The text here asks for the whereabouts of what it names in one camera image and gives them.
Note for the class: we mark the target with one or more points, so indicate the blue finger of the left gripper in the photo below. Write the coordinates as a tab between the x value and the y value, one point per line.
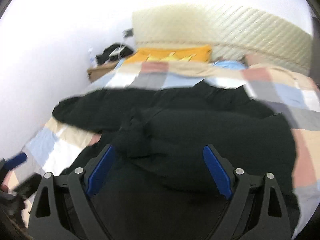
15	161

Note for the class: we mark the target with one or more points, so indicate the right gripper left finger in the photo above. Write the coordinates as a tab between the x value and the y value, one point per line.
49	216

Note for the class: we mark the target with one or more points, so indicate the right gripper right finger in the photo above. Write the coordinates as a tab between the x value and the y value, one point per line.
255	205

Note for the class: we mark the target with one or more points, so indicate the black padded jacket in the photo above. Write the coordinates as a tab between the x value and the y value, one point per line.
159	186

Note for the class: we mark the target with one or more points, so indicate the wooden bedside table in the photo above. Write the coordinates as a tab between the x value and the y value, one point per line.
99	71

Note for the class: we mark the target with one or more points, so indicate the patchwork checked duvet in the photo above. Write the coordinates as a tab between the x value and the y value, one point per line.
292	94

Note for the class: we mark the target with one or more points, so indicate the black bag on nightstand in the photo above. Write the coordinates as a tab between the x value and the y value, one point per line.
113	53

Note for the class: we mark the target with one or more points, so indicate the light blue pillow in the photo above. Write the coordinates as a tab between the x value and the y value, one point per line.
226	64

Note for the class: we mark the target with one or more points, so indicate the yellow pillow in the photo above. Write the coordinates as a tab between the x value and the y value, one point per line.
197	54

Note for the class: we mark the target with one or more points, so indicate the cream quilted headboard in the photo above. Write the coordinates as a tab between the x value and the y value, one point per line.
231	31

